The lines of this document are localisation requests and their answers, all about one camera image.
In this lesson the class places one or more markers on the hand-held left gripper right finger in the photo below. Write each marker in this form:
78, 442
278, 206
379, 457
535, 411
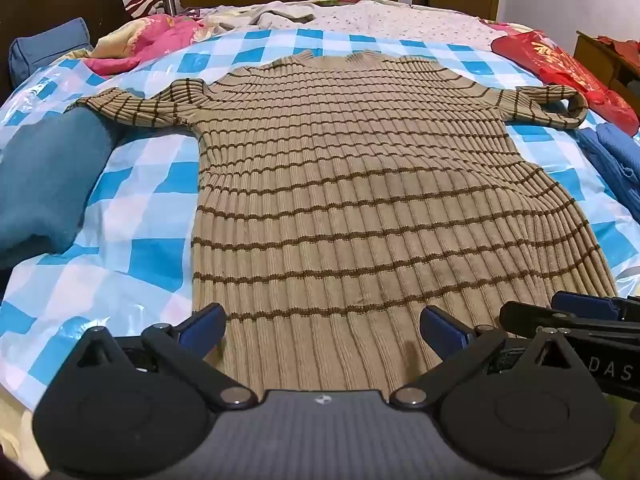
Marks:
440, 332

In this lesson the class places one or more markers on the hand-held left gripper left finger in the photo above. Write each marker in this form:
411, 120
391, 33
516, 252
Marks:
202, 327

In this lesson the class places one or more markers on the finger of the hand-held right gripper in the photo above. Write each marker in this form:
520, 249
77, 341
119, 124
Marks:
582, 301
530, 317

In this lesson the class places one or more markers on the beige brown-striped knit sweater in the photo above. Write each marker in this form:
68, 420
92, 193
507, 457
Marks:
350, 185

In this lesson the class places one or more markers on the blue white checkered plastic sheet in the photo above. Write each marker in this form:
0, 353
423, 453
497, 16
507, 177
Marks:
150, 200

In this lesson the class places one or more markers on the blue knit garment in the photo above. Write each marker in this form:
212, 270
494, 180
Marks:
617, 165

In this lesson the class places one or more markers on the teal fleece cloth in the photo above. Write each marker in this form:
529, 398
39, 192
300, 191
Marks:
45, 185

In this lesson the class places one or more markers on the wooden bedside cabinet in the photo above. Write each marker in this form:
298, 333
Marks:
607, 72

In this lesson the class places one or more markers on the red plastic bag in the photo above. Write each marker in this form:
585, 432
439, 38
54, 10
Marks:
560, 67

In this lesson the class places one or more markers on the red cloth on cabinet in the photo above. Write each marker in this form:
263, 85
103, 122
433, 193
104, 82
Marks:
622, 45

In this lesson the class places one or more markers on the pink floral quilt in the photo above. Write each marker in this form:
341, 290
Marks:
155, 40

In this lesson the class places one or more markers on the white floral bedsheet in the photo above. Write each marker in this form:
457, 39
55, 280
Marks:
400, 22

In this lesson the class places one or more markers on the blue pillow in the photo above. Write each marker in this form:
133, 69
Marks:
45, 52

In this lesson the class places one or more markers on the cream cloth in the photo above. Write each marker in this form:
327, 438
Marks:
270, 15

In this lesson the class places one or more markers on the zebra striped cloth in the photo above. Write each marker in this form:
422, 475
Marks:
142, 7

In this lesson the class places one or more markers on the metal flask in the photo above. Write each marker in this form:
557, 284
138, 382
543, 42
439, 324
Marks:
168, 2

